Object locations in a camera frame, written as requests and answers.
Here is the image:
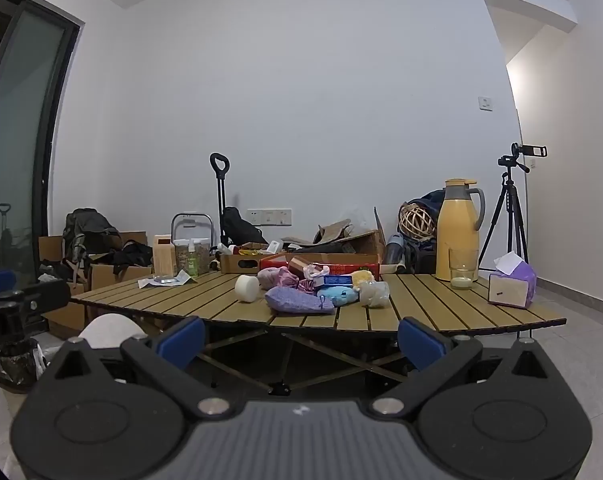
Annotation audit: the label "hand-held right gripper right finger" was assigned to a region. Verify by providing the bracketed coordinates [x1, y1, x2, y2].
[369, 317, 569, 420]

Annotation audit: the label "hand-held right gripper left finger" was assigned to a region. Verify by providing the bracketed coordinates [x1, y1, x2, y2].
[34, 316, 235, 420]

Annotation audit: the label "light blue plush toy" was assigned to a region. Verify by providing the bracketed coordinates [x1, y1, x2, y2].
[317, 285, 358, 307]

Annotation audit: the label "red cardboard box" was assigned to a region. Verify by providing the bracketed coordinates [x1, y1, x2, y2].
[260, 252, 381, 282]

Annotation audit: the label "purple fabric sachet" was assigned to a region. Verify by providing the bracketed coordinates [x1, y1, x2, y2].
[265, 286, 337, 316]

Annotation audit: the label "pink satin cloth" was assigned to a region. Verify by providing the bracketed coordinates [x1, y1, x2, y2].
[278, 266, 317, 295]

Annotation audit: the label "black and white cloth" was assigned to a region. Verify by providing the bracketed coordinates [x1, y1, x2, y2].
[38, 259, 75, 286]

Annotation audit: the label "cardboard box with backpack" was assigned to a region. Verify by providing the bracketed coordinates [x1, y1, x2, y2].
[38, 235, 91, 339]

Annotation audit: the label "black trash bin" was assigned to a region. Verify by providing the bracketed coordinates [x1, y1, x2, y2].
[0, 337, 45, 395]

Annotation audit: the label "white paper sheets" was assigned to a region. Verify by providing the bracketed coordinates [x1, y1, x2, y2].
[138, 270, 193, 290]

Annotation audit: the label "cardboard box with clothing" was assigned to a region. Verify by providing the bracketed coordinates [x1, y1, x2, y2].
[89, 231, 155, 292]

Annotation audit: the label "white rounded object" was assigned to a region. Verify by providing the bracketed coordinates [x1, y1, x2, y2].
[78, 313, 150, 351]

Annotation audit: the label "glass cup with candle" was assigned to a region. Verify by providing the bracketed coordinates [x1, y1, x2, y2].
[449, 248, 479, 290]

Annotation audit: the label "grey green backpack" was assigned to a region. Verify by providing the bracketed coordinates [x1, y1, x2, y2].
[62, 208, 123, 283]

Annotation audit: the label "wooden box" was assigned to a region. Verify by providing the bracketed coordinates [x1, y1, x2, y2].
[152, 234, 177, 277]

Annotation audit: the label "clear grain container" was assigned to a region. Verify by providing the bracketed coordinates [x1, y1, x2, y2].
[174, 237, 211, 276]

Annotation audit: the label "small brown cardboard box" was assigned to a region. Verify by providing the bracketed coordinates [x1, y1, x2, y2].
[220, 242, 282, 275]

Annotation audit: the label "purple tissue box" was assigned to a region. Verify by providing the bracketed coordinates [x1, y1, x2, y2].
[488, 252, 537, 309]

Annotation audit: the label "black clothing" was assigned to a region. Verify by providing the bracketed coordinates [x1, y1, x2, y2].
[99, 240, 155, 276]

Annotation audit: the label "large open cardboard box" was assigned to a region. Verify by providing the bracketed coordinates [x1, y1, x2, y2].
[280, 206, 387, 257]

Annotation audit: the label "yellow thermos jug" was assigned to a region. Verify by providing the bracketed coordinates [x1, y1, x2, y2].
[435, 178, 486, 281]

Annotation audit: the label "wicker ball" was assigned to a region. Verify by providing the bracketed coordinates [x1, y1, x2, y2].
[398, 202, 437, 241]

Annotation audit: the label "black trolley bag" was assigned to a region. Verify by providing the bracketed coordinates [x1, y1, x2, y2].
[222, 206, 267, 247]

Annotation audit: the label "glass sliding door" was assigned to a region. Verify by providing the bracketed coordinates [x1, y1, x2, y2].
[0, 0, 85, 291]

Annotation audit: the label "black tripod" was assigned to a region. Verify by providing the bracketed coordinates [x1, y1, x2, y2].
[477, 142, 547, 266]

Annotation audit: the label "black trolley handle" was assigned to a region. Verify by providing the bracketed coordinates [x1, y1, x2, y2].
[210, 152, 231, 246]

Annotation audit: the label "white wall socket strip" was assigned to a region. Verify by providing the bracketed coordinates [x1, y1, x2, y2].
[247, 208, 292, 226]

